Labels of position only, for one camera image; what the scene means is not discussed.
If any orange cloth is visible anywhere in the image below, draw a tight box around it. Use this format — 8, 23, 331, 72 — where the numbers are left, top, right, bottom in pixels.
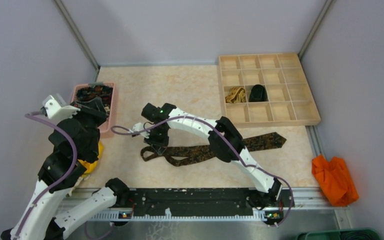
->
311, 155, 360, 207

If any pink plastic basket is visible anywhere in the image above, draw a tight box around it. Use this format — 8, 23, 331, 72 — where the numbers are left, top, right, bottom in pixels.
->
71, 82, 119, 138

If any rolled black tie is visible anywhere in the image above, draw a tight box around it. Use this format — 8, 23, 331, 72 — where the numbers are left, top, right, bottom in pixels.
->
249, 84, 268, 103

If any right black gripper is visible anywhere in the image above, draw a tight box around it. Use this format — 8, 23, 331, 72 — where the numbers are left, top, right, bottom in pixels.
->
143, 126, 169, 156

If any pile of patterned ties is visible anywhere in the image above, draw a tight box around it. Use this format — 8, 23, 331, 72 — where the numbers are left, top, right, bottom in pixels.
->
74, 85, 114, 114

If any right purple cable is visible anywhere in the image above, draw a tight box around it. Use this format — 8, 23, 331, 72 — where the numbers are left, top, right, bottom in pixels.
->
110, 115, 294, 228

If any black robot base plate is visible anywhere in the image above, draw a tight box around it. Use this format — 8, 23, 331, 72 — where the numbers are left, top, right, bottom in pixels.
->
113, 188, 295, 217

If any green bin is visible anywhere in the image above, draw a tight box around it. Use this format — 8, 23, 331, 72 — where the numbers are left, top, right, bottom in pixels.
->
295, 228, 382, 240

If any dark brown patterned tie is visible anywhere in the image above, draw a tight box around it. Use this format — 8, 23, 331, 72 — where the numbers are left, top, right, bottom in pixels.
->
140, 132, 287, 167

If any rolled yellow patterned tie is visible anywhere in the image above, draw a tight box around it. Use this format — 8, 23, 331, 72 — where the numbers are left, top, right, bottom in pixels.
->
224, 86, 247, 104

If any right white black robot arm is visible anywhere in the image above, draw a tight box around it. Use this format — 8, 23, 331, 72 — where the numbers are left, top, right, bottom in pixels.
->
141, 103, 282, 206

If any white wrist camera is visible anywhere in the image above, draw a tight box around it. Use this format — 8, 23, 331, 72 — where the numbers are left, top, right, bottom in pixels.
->
131, 122, 150, 139
42, 93, 80, 122

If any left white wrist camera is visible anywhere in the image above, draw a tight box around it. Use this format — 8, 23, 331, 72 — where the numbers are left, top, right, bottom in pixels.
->
42, 93, 80, 122

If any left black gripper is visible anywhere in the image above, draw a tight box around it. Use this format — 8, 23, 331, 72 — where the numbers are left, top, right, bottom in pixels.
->
62, 96, 109, 158

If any wooden compartment tray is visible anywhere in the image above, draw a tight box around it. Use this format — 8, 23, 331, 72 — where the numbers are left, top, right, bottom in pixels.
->
218, 52, 321, 128

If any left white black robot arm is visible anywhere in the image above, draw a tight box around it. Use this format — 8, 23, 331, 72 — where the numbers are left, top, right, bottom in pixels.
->
0, 95, 130, 240

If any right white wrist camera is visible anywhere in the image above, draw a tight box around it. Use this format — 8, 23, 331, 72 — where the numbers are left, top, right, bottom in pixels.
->
131, 122, 150, 139

